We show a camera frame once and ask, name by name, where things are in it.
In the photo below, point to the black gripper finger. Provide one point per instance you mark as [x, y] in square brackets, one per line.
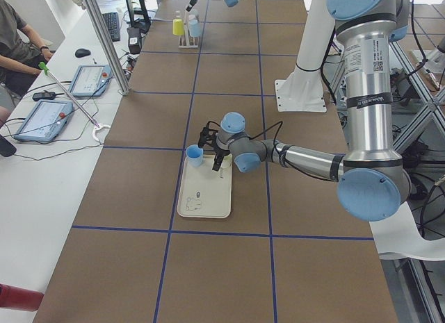
[190, 5]

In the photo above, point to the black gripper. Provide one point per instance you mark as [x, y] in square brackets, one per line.
[220, 151]

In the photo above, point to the light blue cup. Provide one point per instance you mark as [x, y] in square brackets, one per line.
[194, 28]

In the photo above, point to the yellow cup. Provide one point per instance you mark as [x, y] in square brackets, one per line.
[178, 27]

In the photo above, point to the grey cup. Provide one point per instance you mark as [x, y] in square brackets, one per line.
[193, 15]

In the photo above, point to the cream white cup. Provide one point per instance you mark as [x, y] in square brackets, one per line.
[227, 162]

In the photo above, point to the cream plastic tray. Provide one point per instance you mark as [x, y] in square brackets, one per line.
[205, 193]

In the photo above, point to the black monitor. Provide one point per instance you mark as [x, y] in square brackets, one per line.
[138, 15]

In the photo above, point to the black label box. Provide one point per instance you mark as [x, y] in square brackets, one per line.
[134, 40]

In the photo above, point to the black keyboard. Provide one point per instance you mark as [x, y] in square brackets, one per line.
[112, 23]

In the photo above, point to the black computer mouse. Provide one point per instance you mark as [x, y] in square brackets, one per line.
[80, 53]

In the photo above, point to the metal grabber stick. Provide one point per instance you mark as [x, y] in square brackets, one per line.
[96, 125]

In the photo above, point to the far teach pendant tablet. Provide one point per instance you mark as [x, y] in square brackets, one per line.
[90, 80]

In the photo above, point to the teach pendant tablet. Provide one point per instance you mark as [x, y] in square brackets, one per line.
[45, 121]
[90, 80]

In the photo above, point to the near teach pendant tablet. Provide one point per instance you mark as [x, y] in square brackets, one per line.
[45, 121]

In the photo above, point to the seated person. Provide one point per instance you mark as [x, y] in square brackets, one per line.
[22, 50]

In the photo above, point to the white plastic chair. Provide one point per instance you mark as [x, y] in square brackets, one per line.
[397, 237]

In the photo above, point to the red fire extinguisher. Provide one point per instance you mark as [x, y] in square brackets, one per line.
[20, 299]

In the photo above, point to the white wire cup rack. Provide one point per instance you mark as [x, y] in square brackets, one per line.
[186, 41]

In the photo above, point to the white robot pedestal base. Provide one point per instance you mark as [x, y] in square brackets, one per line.
[302, 91]

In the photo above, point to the aluminium frame post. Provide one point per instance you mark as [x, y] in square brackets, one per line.
[107, 44]

